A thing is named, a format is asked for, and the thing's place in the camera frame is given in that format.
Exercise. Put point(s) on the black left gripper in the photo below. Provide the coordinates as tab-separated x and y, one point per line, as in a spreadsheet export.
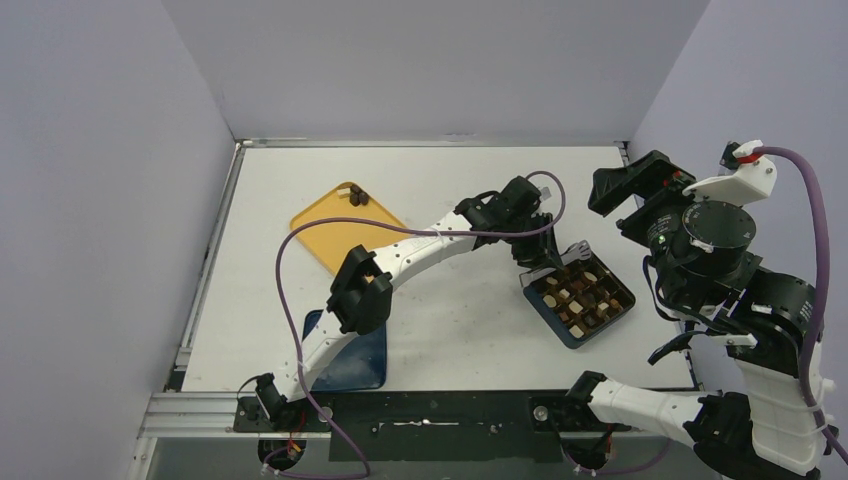
541	253

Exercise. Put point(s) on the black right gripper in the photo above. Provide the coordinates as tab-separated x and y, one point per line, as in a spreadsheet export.
631	182

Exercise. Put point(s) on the metal tweezers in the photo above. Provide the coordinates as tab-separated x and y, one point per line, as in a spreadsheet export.
577	251

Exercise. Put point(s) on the blue chocolate box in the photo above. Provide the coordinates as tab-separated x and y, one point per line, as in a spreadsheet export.
589	296

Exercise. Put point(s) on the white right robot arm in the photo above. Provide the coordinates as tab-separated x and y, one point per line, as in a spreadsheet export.
776	427

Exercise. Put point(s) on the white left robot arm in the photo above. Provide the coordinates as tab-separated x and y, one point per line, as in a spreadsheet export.
360	300

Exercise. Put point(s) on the yellow tray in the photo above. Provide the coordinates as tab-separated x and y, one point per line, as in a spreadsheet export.
330	243

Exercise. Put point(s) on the blue box lid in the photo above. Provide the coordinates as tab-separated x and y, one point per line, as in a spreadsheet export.
360	365

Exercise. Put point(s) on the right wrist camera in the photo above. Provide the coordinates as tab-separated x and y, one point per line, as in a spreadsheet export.
747	177

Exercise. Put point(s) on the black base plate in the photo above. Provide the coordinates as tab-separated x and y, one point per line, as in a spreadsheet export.
461	425

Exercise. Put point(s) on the aluminium frame rail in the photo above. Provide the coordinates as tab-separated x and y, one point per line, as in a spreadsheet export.
196	415

